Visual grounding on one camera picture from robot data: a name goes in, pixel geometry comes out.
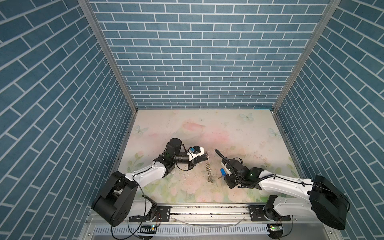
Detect blue tagged key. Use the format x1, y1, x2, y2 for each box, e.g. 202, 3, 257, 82
218, 168, 227, 179

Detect large metal keyring band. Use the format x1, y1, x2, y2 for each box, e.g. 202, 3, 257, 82
205, 152, 214, 183

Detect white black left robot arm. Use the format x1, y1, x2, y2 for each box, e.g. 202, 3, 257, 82
92, 138, 209, 227

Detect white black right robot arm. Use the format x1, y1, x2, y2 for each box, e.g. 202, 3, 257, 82
215, 150, 351, 230

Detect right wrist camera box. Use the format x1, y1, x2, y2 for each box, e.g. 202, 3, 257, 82
221, 162, 232, 176

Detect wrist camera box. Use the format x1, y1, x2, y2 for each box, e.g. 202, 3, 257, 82
187, 146, 205, 155
221, 162, 232, 176

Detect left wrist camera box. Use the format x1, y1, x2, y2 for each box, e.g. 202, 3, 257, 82
187, 146, 205, 155

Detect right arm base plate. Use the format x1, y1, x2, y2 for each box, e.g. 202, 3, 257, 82
247, 205, 292, 222

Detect perforated cable duct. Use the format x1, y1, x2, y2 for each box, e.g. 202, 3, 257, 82
93, 224, 270, 238

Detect aluminium front rail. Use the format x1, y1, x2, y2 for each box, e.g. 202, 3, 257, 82
86, 202, 331, 226

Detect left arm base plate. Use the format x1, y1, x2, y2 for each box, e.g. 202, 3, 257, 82
128, 206, 171, 223

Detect aluminium left corner post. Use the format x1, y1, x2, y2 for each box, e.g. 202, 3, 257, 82
77, 0, 138, 114

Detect aluminium corner post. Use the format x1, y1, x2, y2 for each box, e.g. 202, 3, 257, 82
77, 0, 138, 114
272, 0, 343, 114

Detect aluminium right corner post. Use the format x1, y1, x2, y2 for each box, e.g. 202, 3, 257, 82
272, 0, 343, 114

